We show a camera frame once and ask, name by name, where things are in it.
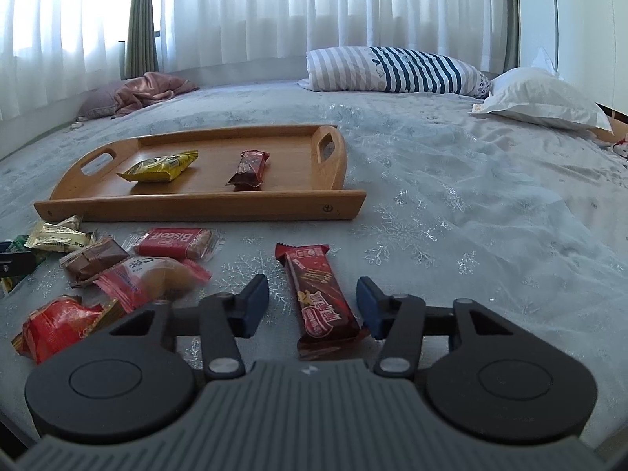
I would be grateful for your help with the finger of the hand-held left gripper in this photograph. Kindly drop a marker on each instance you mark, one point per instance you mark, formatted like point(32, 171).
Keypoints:
point(14, 262)

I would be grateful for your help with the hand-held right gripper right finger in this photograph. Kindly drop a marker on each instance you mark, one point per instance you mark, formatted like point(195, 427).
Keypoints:
point(370, 309)

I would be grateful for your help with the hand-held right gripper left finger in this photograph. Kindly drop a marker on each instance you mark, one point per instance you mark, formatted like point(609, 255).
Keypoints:
point(252, 306)

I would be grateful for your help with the green snack packet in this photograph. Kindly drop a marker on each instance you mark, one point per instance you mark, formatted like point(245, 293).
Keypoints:
point(20, 242)

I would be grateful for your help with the beige cracker packet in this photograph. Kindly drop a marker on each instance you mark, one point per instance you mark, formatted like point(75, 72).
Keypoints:
point(54, 238)

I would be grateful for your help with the dark red chocolate wafer bar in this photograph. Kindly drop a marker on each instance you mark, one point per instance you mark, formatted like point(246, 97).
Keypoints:
point(248, 169)
point(319, 299)

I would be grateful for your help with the shiny red snack packet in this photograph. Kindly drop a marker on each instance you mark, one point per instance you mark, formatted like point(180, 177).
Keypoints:
point(54, 326)

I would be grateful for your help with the brown cake packet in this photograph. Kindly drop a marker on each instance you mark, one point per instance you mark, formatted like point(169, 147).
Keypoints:
point(95, 260)

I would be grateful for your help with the red biscuit packet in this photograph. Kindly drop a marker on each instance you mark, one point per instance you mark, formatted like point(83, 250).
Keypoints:
point(167, 243)

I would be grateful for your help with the pink bread packet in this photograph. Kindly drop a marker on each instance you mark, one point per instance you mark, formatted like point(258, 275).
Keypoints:
point(147, 282)

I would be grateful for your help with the gold brown snack packet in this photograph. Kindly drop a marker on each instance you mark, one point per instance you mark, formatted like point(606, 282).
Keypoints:
point(110, 315)

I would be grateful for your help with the yellow snack packet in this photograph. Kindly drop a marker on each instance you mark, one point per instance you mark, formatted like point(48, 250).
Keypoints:
point(157, 167)

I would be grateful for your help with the purple pillow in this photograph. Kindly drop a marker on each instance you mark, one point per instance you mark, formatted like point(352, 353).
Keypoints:
point(95, 100)

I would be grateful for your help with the pink crumpled cloth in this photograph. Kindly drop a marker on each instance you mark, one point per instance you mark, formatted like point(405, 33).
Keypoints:
point(147, 88)

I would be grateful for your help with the blue striped pillow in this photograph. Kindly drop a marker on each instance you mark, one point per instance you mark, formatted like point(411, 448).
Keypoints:
point(392, 68)

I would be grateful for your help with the white pillow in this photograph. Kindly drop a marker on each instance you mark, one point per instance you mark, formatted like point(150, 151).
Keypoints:
point(535, 95)

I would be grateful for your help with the green curtain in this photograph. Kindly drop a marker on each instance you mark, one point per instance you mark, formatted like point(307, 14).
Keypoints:
point(142, 19)
point(512, 14)

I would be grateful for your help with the white sheer curtain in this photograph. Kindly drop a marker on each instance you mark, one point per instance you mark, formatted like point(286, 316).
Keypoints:
point(294, 10)

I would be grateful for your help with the small red packet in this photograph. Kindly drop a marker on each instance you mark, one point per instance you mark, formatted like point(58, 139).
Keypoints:
point(623, 146)

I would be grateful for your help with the white wardrobe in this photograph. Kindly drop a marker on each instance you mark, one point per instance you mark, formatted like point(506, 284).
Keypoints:
point(579, 19)

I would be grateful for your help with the wooden bed frame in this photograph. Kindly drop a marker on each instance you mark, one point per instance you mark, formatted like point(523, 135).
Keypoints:
point(611, 117)

